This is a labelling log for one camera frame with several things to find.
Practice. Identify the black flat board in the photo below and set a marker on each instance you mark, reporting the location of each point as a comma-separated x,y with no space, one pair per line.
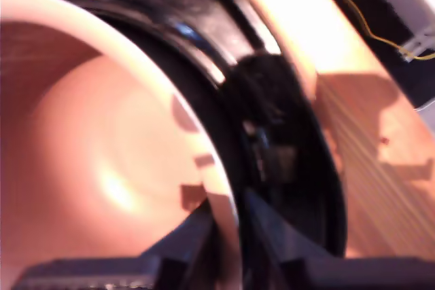
384,15

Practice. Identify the white plastic bracket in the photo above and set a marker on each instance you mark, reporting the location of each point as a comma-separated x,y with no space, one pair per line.
419,43

